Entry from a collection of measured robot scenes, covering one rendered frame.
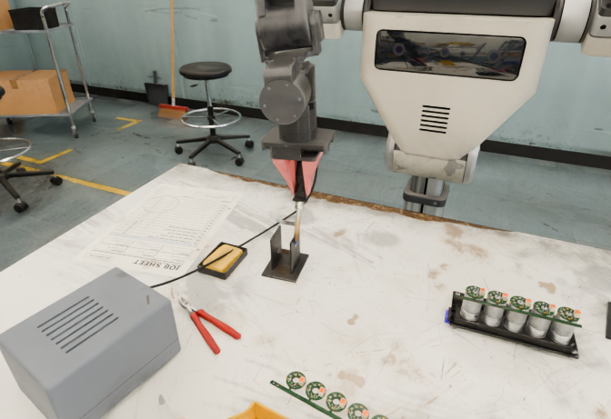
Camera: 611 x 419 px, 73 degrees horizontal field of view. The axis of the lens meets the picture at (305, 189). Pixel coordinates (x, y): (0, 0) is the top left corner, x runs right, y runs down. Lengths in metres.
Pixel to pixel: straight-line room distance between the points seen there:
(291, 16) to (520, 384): 0.54
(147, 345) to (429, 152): 0.73
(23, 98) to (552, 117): 3.82
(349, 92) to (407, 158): 2.37
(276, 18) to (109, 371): 0.46
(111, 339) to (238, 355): 0.17
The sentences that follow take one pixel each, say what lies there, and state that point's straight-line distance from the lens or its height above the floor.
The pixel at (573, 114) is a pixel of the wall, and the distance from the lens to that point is 3.28.
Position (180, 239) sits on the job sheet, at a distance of 0.82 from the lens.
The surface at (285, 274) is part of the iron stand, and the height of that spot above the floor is 0.75.
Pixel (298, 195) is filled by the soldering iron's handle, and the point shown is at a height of 0.88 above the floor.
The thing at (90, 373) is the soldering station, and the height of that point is 0.83.
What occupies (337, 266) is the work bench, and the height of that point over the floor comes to 0.75.
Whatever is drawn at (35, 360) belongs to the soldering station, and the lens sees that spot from 0.54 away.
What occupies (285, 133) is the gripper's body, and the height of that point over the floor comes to 0.99.
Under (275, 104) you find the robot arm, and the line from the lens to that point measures 0.52.
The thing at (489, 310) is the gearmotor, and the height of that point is 0.80.
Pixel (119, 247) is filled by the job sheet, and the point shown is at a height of 0.75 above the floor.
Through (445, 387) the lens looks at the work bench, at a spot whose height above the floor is 0.75.
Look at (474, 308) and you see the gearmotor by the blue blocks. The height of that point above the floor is 0.79.
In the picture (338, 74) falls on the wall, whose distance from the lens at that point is 3.37.
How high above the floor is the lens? 1.20
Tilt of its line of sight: 28 degrees down
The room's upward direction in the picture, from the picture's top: straight up
